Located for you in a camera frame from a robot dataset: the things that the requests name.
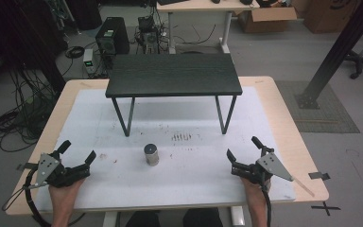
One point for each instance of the silver cylindrical can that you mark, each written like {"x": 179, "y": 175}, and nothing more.
{"x": 151, "y": 155}

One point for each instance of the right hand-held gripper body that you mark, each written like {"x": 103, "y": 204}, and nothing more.
{"x": 261, "y": 170}

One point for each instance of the grey floor mat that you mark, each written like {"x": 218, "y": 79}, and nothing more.
{"x": 323, "y": 116}

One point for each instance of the person's right leg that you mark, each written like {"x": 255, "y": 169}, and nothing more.
{"x": 203, "y": 218}

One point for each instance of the large cardboard box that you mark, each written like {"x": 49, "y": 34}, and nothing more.
{"x": 329, "y": 14}

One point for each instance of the dark curtain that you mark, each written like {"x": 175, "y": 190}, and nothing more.
{"x": 15, "y": 34}

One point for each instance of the white desk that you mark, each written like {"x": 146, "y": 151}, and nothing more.
{"x": 201, "y": 8}

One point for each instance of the person's right hand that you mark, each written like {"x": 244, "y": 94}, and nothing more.
{"x": 251, "y": 189}

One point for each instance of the white power supply unit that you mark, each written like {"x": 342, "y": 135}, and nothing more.
{"x": 89, "y": 61}

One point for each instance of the person's left leg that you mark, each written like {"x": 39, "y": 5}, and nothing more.
{"x": 143, "y": 219}

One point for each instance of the person's leg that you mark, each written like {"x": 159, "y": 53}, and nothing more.
{"x": 203, "y": 218}
{"x": 143, "y": 219}

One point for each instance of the black small shelf table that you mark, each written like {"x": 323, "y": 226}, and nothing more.
{"x": 173, "y": 74}

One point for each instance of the black computer tower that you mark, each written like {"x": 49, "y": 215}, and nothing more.
{"x": 112, "y": 38}

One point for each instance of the black tape strip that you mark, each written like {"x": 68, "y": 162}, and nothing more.
{"x": 319, "y": 175}
{"x": 25, "y": 166}

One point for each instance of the light wooden table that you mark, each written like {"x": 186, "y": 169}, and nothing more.
{"x": 288, "y": 126}

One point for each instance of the pale thin strip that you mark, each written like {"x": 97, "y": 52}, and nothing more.
{"x": 304, "y": 187}

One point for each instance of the open cardboard box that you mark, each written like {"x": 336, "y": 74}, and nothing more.
{"x": 266, "y": 19}

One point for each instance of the black metal post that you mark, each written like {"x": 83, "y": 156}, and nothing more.
{"x": 338, "y": 52}

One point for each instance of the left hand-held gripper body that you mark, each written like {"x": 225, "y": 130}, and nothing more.
{"x": 63, "y": 175}

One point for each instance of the white table mat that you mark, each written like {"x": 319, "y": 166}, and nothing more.
{"x": 176, "y": 176}

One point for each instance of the person's left hand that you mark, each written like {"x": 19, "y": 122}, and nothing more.
{"x": 63, "y": 193}

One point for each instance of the black keyboard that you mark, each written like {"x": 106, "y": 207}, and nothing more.
{"x": 172, "y": 1}

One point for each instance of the black tape cross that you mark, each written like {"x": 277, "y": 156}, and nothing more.
{"x": 326, "y": 208}

